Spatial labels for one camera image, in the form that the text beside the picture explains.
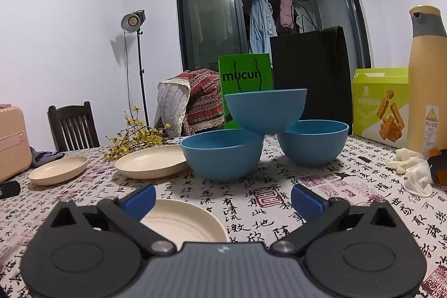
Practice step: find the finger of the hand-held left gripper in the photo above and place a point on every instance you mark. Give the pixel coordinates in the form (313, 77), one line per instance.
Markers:
(9, 189)

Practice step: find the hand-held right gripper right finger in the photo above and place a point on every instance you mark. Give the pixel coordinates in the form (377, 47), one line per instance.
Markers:
(307, 202)

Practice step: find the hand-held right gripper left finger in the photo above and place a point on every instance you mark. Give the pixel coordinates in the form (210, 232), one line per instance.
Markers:
(141, 200)

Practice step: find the cream plate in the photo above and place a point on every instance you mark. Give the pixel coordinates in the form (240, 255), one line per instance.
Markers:
(185, 224)
(57, 170)
(150, 162)

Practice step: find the blue bowl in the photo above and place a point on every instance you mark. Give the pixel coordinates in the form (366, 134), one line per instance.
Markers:
(314, 148)
(223, 158)
(265, 109)

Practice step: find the grey and purple cloth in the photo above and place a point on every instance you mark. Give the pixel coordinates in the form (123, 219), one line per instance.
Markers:
(45, 157)

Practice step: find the pink suitcase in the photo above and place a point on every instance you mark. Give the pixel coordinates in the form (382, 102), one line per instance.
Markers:
(10, 141)

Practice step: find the yellow flower branch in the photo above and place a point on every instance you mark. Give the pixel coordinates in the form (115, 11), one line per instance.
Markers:
(139, 139)

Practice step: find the calligraphy print tablecloth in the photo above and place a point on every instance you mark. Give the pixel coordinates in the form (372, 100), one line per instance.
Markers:
(244, 189)

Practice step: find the dark wooden chair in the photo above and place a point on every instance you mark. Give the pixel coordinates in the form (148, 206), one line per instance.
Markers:
(73, 127)

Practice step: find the green snack box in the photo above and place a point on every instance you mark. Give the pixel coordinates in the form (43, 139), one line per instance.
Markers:
(370, 109)

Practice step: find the white glove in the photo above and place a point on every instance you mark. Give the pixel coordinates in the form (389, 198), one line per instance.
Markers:
(417, 172)

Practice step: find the red patterned blanket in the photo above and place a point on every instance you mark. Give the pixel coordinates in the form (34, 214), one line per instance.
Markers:
(202, 99)

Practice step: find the orange and black pouch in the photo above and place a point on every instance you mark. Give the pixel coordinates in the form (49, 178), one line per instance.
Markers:
(439, 168)

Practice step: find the black paper bag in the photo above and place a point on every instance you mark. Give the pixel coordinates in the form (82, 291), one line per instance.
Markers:
(314, 64)

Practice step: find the green paper bag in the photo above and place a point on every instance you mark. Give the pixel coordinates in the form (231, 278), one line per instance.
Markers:
(244, 62)

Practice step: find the beige bottle with grey cap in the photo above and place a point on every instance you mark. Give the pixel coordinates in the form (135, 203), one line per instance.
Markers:
(429, 74)

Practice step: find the studio lamp on stand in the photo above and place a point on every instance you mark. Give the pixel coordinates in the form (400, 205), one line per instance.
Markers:
(131, 22)

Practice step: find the hanging white garment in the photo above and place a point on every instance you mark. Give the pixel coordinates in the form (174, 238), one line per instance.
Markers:
(300, 18)

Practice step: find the hanging blue shirt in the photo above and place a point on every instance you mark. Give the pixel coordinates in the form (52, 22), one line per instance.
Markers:
(260, 22)

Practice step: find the black framed glass door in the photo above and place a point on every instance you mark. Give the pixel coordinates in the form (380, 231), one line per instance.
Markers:
(209, 22)

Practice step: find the hanging pink garment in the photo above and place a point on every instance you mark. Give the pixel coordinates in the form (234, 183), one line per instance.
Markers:
(285, 11)

